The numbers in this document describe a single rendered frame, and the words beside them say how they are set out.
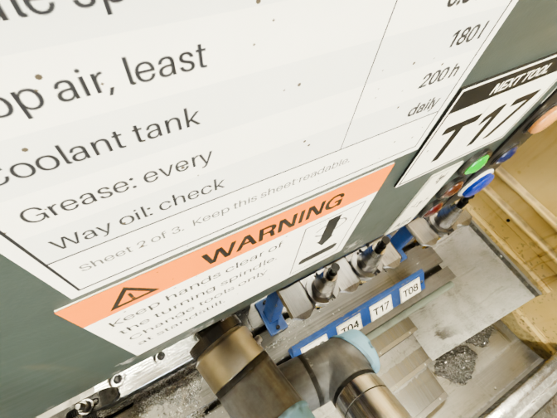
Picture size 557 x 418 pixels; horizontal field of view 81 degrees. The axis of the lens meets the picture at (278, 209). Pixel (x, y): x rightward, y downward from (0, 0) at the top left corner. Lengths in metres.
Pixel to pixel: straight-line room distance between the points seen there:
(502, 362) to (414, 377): 0.36
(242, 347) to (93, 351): 0.24
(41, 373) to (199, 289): 0.08
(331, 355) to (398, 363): 0.70
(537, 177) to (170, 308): 1.11
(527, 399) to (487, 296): 0.30
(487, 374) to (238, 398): 1.12
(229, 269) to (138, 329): 0.06
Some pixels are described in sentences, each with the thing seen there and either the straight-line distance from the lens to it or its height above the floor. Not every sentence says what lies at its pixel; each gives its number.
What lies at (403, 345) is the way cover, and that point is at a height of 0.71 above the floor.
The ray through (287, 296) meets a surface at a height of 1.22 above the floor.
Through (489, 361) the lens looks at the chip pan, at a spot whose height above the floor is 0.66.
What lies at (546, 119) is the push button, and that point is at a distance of 0.29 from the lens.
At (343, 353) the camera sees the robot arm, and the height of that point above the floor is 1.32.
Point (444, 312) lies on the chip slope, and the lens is 1.31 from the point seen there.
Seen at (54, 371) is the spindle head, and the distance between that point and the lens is 0.20.
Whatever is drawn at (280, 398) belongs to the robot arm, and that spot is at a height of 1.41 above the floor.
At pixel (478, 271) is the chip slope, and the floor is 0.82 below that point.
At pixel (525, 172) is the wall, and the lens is 1.20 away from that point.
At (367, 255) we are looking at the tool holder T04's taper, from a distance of 0.65.
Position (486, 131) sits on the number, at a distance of 0.23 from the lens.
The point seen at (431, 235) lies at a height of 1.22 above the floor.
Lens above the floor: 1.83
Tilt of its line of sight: 58 degrees down
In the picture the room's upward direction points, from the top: 10 degrees clockwise
